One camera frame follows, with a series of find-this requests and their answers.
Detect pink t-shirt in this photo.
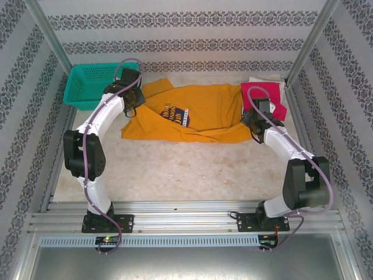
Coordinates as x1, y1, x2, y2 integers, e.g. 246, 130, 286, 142
240, 81, 288, 121

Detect yellow printed t-shirt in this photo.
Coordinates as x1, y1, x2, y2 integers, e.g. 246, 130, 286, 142
121, 78, 252, 144

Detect teal plastic basket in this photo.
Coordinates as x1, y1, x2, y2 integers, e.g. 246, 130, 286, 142
63, 63, 140, 111

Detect grey metal panel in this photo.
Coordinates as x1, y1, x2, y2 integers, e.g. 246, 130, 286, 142
11, 233, 362, 280

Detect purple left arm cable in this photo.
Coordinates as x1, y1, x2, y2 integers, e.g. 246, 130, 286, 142
82, 58, 146, 255

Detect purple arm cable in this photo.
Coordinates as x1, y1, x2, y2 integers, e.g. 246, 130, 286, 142
247, 86, 335, 251
82, 58, 146, 255

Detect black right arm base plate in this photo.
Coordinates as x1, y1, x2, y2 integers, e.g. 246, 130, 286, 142
236, 212, 291, 233

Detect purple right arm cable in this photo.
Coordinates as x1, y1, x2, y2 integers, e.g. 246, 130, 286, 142
247, 86, 335, 251

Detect aluminium frame post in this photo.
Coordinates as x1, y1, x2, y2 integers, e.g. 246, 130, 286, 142
24, 0, 73, 69
284, 0, 340, 84

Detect aluminium mounting rail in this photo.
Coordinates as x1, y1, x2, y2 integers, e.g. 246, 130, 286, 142
27, 199, 344, 236

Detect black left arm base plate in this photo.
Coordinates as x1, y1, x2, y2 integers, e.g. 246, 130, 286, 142
81, 214, 135, 234

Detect slotted grey cable duct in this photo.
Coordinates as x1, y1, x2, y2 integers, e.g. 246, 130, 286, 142
39, 235, 260, 248

